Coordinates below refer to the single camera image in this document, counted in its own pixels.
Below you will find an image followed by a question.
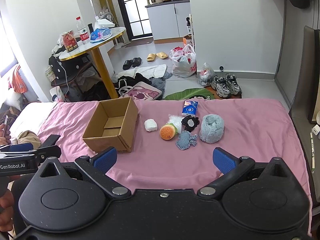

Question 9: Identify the grey-blue fluffy plush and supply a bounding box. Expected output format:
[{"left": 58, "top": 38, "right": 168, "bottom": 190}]
[{"left": 199, "top": 114, "right": 225, "bottom": 144}]

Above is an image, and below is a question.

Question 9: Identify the black lace scrunchie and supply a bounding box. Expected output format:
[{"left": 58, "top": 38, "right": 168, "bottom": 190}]
[{"left": 181, "top": 115, "right": 200, "bottom": 133}]

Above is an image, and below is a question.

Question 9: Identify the white sock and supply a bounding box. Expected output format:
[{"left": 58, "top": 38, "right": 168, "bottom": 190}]
[{"left": 144, "top": 119, "right": 158, "bottom": 132}]

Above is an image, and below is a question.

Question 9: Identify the white crinkly plastic bag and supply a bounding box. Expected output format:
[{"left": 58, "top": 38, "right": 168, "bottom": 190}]
[{"left": 168, "top": 114, "right": 184, "bottom": 134}]

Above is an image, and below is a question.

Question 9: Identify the blue tissue pack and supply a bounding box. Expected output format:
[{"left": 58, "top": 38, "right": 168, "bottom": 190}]
[{"left": 182, "top": 100, "right": 199, "bottom": 116}]

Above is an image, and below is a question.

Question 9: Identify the orange burger plush toy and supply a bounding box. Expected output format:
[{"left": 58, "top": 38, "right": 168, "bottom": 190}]
[{"left": 159, "top": 123, "right": 177, "bottom": 140}]

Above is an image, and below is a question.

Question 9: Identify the person's left hand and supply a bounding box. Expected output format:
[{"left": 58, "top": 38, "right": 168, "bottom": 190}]
[{"left": 0, "top": 189, "right": 14, "bottom": 232}]

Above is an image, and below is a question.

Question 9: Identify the brown cardboard box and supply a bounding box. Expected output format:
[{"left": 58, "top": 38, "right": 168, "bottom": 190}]
[{"left": 82, "top": 97, "right": 138, "bottom": 153}]

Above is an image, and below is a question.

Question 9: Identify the orange garment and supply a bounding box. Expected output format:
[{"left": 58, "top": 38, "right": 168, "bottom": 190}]
[{"left": 9, "top": 64, "right": 28, "bottom": 94}]

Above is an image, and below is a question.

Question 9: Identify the pink bed sheet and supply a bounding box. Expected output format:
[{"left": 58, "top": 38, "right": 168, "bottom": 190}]
[{"left": 36, "top": 98, "right": 313, "bottom": 235}]

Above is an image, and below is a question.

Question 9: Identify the green leaf cartoon rug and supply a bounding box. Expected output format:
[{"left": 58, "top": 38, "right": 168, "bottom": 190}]
[{"left": 163, "top": 88, "right": 215, "bottom": 101}]

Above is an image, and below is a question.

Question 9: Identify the left grey white sneaker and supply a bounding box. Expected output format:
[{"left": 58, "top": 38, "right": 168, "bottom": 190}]
[{"left": 211, "top": 75, "right": 231, "bottom": 99}]

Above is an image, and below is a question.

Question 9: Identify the grey white sneaker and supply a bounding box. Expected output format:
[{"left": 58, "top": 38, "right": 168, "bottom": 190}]
[
  {"left": 226, "top": 73, "right": 242, "bottom": 95},
  {"left": 211, "top": 75, "right": 231, "bottom": 99}
]

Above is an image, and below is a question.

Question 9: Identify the black clothes pile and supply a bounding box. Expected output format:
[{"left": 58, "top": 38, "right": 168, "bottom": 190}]
[{"left": 113, "top": 73, "right": 151, "bottom": 96}]

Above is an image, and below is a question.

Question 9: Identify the right grey white sneaker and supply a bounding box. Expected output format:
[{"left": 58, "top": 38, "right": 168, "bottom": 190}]
[{"left": 226, "top": 73, "right": 242, "bottom": 95}]

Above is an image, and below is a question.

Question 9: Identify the black polka dot bag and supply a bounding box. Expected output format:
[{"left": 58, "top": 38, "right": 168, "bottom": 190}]
[{"left": 48, "top": 55, "right": 85, "bottom": 80}]

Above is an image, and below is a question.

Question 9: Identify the pink bear cushion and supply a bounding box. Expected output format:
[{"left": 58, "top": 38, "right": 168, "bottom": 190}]
[{"left": 118, "top": 81, "right": 162, "bottom": 101}]

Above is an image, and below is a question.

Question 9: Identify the clear plastic trash bag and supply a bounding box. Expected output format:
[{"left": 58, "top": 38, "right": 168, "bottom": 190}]
[{"left": 197, "top": 62, "right": 216, "bottom": 87}]

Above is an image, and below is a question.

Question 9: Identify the grey clothing on floor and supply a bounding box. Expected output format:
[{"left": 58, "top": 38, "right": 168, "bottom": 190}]
[{"left": 149, "top": 71, "right": 172, "bottom": 95}]

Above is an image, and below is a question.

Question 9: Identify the red snack bag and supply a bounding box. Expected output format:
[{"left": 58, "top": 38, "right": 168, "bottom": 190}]
[{"left": 61, "top": 30, "right": 78, "bottom": 53}]

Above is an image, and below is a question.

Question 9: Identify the white towel on floor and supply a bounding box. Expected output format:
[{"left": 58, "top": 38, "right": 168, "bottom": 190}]
[{"left": 116, "top": 64, "right": 167, "bottom": 79}]

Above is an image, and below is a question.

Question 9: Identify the round white gold-rimmed table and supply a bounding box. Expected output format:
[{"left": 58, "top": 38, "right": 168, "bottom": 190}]
[{"left": 59, "top": 27, "right": 126, "bottom": 99}]

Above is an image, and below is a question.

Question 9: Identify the white red plastic shopping bag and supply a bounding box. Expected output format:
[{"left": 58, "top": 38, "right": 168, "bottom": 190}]
[{"left": 169, "top": 44, "right": 197, "bottom": 78}]

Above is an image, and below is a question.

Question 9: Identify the clear water bottle red label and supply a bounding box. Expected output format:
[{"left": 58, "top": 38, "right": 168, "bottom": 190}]
[{"left": 76, "top": 16, "right": 89, "bottom": 44}]

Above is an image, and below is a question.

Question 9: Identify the left yellow slipper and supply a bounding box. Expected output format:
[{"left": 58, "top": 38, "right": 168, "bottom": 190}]
[{"left": 146, "top": 53, "right": 156, "bottom": 62}]

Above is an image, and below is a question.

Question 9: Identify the yellow slipper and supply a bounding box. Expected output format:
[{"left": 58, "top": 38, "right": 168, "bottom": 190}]
[
  {"left": 156, "top": 51, "right": 168, "bottom": 60},
  {"left": 146, "top": 53, "right": 156, "bottom": 62}
]

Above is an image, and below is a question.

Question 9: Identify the blue white wipes pack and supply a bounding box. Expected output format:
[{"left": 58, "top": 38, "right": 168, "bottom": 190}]
[{"left": 90, "top": 28, "right": 112, "bottom": 43}]

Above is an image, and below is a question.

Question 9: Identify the right yellow slipper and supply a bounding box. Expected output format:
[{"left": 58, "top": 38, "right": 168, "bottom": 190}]
[{"left": 156, "top": 51, "right": 168, "bottom": 60}]

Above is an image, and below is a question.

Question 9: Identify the white tissue box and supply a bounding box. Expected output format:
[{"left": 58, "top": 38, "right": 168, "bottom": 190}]
[{"left": 94, "top": 16, "right": 115, "bottom": 30}]

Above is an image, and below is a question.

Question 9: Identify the black spray bottle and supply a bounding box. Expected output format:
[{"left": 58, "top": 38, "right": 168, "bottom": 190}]
[{"left": 185, "top": 17, "right": 192, "bottom": 36}]

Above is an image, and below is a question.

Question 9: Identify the white kitchen cabinet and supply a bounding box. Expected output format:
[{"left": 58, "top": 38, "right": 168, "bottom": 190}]
[{"left": 146, "top": 0, "right": 191, "bottom": 44}]

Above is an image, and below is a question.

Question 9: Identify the black-framed glass door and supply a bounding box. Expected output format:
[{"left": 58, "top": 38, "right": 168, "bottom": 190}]
[{"left": 118, "top": 0, "right": 152, "bottom": 41}]

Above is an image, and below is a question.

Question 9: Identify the white charging cable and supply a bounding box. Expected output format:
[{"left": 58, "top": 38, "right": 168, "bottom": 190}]
[{"left": 51, "top": 50, "right": 71, "bottom": 102}]

